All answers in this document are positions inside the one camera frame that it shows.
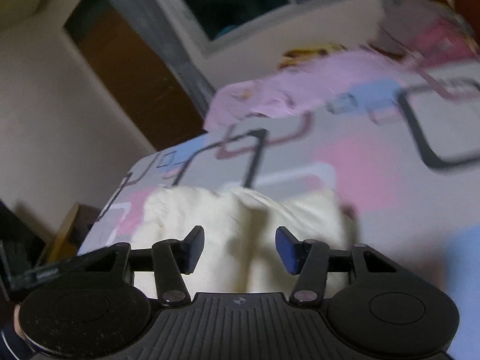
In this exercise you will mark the pink blanket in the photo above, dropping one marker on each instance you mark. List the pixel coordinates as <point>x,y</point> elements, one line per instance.
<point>299,88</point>

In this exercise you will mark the yellow cloth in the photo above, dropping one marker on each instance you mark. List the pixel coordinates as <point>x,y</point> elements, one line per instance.
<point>294,57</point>

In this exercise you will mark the person's hand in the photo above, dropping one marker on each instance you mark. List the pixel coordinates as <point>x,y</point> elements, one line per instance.
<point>16,322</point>

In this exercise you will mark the stack of folded clothes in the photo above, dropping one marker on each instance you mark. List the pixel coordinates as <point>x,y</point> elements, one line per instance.
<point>424,34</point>

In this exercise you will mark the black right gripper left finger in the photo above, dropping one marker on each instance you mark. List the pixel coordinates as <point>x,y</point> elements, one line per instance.
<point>172,259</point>

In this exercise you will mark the patterned grey pink bedsheet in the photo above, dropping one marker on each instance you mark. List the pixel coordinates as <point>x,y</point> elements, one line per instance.
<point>402,156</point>

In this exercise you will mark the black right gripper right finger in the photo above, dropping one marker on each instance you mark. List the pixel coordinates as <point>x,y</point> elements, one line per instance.
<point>308,260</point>

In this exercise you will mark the brown wooden door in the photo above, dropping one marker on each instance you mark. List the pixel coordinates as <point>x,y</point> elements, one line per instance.
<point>133,74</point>

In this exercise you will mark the left grey curtain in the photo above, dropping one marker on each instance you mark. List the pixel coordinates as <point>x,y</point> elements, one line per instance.
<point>148,19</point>

